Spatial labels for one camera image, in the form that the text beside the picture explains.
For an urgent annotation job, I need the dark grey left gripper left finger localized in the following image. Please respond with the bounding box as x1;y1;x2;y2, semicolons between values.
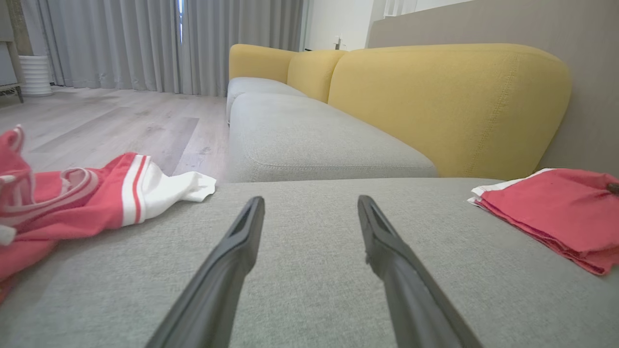
145;196;265;348

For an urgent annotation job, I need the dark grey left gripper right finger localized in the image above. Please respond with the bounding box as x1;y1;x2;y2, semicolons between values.
358;195;484;348

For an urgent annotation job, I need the red and white sports jersey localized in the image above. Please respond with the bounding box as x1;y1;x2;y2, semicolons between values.
0;125;217;305

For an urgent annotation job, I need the folded red garment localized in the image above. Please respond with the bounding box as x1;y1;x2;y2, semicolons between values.
468;168;619;276

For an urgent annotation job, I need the large grey sofa seat cushion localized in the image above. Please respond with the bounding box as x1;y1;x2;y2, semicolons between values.
0;177;619;348

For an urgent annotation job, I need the medium grey sofa seat cushion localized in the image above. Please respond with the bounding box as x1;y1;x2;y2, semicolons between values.
227;92;439;183

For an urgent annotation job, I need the large yellow sofa back cushion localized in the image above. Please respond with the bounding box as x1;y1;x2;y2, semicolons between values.
328;43;573;180

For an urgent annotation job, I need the small grey sofa seat cushion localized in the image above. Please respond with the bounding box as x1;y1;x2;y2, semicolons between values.
226;77;308;121

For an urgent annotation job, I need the small yellow sofa back cushion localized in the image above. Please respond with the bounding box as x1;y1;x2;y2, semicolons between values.
229;44;298;84

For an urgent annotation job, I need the medium yellow sofa back cushion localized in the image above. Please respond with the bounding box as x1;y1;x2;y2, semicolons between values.
287;50;347;103

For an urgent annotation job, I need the grey curtain panel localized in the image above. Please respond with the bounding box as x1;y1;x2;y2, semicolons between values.
183;0;309;96
19;0;180;93

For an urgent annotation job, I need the white ribbed cylinder appliance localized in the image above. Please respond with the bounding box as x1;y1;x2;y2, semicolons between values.
18;56;53;97

